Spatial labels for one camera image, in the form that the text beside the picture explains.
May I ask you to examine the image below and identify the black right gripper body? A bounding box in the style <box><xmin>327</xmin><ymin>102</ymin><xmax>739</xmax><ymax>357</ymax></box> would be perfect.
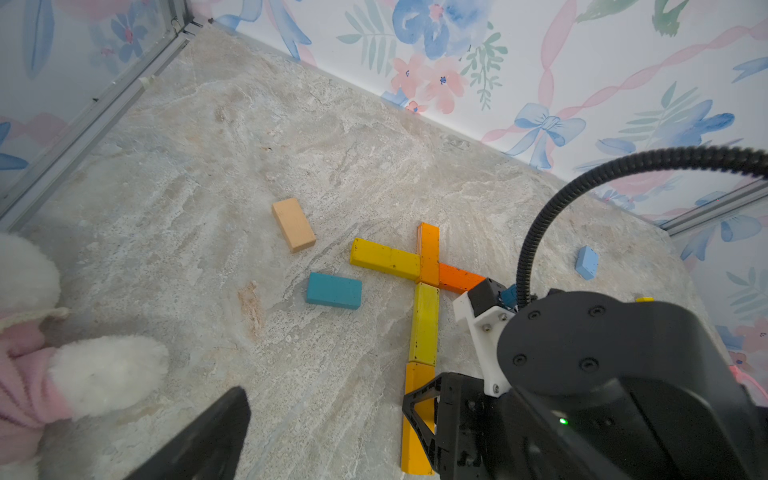
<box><xmin>402</xmin><ymin>373</ymin><xmax>540</xmax><ymax>479</ymax></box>

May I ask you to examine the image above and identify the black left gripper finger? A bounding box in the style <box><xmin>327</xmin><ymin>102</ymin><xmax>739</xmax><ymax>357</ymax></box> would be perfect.
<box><xmin>128</xmin><ymin>386</ymin><xmax>251</xmax><ymax>480</ymax></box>

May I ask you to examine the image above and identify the lime yellow long block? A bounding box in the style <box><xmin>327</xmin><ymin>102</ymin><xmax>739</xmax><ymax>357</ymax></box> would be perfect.
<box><xmin>409</xmin><ymin>283</ymin><xmax>440</xmax><ymax>367</ymax></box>

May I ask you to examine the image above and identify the red-orange long block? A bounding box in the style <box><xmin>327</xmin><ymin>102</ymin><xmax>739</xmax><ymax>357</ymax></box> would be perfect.
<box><xmin>439</xmin><ymin>263</ymin><xmax>485</xmax><ymax>295</ymax></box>

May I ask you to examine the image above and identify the beige short block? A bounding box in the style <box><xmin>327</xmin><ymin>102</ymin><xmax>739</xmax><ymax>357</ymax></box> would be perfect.
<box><xmin>272</xmin><ymin>198</ymin><xmax>316</xmax><ymax>253</ymax></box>

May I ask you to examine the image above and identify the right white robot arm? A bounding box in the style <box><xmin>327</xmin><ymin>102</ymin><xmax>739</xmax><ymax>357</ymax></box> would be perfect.
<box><xmin>402</xmin><ymin>146</ymin><xmax>767</xmax><ymax>479</ymax></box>

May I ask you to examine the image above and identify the white plush toy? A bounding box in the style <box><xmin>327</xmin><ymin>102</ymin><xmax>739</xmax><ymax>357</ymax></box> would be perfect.
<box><xmin>1</xmin><ymin>233</ymin><xmax>169</xmax><ymax>479</ymax></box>

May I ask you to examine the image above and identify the teal short block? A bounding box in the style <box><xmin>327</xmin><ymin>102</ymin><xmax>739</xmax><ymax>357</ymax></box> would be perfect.
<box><xmin>306</xmin><ymin>272</ymin><xmax>362</xmax><ymax>310</ymax></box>

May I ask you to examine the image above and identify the light blue short block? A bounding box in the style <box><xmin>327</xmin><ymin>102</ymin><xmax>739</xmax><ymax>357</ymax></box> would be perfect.
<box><xmin>575</xmin><ymin>246</ymin><xmax>599</xmax><ymax>280</ymax></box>

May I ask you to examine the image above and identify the amber orange long block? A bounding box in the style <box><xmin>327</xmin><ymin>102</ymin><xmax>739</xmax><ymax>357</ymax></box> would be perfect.
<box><xmin>417</xmin><ymin>223</ymin><xmax>440</xmax><ymax>287</ymax></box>

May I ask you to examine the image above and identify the pink alarm clock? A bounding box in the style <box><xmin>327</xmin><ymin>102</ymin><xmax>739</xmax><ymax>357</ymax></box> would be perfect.
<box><xmin>729</xmin><ymin>365</ymin><xmax>768</xmax><ymax>407</ymax></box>

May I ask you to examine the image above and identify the aluminium corner post right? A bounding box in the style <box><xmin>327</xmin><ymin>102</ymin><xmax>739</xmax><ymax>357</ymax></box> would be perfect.
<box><xmin>659</xmin><ymin>180</ymin><xmax>767</xmax><ymax>236</ymax></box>

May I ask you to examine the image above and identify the aluminium corner post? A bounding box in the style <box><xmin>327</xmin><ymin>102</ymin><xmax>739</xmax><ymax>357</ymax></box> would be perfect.
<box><xmin>659</xmin><ymin>180</ymin><xmax>767</xmax><ymax>236</ymax></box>
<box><xmin>1</xmin><ymin>1</ymin><xmax>201</xmax><ymax>231</ymax></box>

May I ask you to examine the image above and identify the aluminium corner post left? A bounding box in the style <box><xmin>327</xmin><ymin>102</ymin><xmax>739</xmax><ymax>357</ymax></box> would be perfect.
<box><xmin>1</xmin><ymin>1</ymin><xmax>201</xmax><ymax>231</ymax></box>

